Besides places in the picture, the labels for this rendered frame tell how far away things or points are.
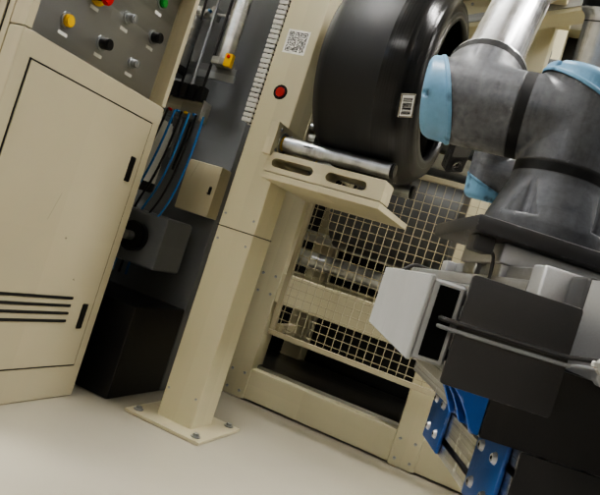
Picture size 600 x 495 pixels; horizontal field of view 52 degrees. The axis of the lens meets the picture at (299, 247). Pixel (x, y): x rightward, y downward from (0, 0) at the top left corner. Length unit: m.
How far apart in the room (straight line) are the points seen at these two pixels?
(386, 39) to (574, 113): 0.89
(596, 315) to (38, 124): 1.32
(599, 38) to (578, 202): 0.45
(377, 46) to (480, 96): 0.84
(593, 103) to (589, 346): 0.37
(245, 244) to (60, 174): 0.56
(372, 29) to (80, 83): 0.75
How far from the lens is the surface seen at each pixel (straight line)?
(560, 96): 0.86
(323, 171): 1.71
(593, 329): 0.57
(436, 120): 0.87
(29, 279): 1.71
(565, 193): 0.82
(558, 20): 2.35
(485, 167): 1.24
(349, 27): 1.72
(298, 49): 1.98
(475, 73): 0.88
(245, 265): 1.88
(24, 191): 1.61
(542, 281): 0.63
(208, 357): 1.91
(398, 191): 1.96
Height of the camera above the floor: 0.61
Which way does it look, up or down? level
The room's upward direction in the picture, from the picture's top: 18 degrees clockwise
